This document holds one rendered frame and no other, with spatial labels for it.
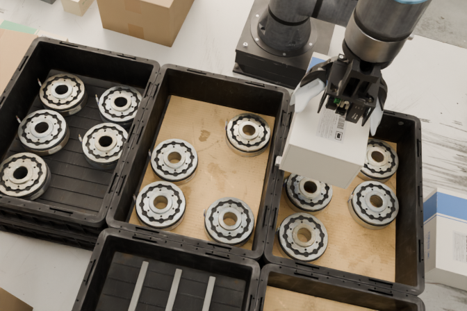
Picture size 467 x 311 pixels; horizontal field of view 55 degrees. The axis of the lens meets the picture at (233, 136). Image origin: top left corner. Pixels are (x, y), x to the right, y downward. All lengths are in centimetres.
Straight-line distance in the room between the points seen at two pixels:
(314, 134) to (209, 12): 85
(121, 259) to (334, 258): 43
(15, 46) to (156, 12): 37
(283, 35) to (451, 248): 66
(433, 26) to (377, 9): 226
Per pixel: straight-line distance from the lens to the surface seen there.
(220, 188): 100
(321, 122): 75
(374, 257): 102
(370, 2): 55
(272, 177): 92
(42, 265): 113
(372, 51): 59
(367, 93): 66
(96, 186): 103
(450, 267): 114
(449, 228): 117
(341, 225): 102
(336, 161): 73
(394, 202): 106
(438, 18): 287
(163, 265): 95
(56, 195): 104
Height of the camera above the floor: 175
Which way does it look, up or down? 59 degrees down
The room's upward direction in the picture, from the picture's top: 10 degrees clockwise
